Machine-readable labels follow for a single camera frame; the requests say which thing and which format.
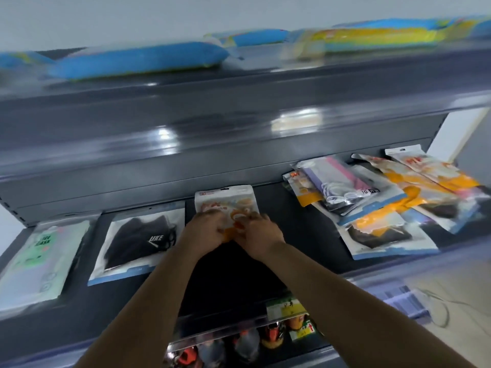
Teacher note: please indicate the blue white striped label strip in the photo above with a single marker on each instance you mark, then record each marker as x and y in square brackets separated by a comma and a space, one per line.
[404, 302]

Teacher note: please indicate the large blue soft packet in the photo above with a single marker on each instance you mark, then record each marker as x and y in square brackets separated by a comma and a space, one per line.
[134, 61]

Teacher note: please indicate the person's right forearm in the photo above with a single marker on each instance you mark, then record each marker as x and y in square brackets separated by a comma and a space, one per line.
[345, 306]

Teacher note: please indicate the orange white mask packet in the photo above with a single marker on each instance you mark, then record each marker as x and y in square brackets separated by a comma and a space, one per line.
[226, 199]

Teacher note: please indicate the person's right hand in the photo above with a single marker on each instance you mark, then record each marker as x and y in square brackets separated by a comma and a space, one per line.
[264, 235]

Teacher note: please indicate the green red small package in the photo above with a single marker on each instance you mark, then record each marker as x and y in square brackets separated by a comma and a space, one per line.
[305, 328]

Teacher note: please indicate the person's left hand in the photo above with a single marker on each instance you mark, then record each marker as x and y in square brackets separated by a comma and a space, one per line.
[203, 229]

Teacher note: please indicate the black mask clear packet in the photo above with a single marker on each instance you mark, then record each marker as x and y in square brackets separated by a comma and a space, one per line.
[134, 241]

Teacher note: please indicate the person's right fingers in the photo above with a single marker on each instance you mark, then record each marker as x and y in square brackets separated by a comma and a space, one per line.
[247, 228]

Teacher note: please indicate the pile of assorted mask packets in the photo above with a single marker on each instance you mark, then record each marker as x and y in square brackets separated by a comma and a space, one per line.
[383, 203]

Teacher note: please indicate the person's left fingers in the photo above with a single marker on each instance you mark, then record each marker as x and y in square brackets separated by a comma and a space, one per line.
[219, 225]

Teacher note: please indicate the dark grey metal shelf unit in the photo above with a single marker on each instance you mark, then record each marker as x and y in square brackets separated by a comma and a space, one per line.
[230, 111]

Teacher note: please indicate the green white mask packet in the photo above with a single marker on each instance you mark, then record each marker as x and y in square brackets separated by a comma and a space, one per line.
[38, 260]

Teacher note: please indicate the yellow blue soft packet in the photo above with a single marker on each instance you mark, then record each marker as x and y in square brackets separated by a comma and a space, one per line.
[383, 36]

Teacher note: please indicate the person's left forearm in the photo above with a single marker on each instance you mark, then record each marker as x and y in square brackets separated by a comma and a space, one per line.
[145, 302]

